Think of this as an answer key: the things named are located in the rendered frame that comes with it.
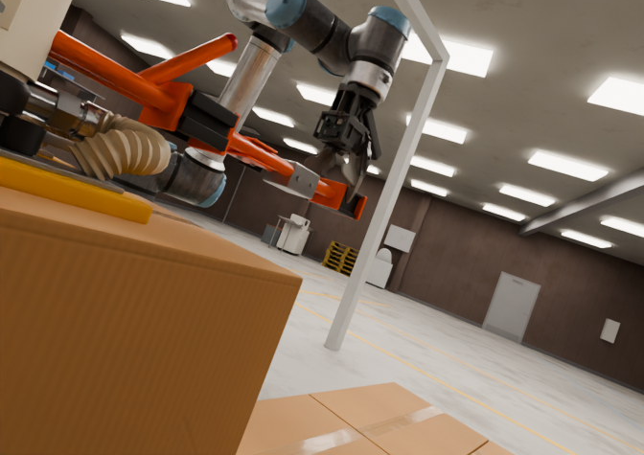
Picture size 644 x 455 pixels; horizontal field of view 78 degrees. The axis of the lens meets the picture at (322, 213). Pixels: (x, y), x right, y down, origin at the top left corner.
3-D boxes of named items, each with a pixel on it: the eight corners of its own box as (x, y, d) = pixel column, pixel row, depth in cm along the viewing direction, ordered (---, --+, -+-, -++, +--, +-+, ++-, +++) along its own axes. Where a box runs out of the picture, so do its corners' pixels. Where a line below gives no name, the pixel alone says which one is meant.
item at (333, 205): (335, 209, 73) (346, 184, 73) (307, 199, 78) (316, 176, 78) (358, 220, 80) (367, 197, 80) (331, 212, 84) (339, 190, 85)
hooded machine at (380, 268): (385, 289, 1491) (399, 254, 1499) (383, 290, 1428) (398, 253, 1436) (365, 282, 1513) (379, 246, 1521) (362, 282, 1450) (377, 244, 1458)
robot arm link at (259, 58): (160, 184, 147) (259, -6, 135) (203, 201, 157) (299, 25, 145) (163, 199, 134) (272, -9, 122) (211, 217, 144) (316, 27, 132)
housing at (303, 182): (287, 188, 64) (298, 162, 64) (260, 179, 68) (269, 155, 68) (313, 200, 69) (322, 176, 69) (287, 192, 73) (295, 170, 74)
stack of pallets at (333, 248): (359, 279, 1519) (369, 255, 1525) (356, 280, 1426) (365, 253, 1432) (326, 265, 1557) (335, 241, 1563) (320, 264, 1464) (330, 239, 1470)
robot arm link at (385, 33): (390, 35, 86) (425, 24, 78) (369, 88, 85) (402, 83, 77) (358, 9, 81) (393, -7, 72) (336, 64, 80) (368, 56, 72)
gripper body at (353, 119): (310, 139, 76) (333, 80, 76) (334, 156, 82) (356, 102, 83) (340, 145, 71) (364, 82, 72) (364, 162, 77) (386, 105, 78)
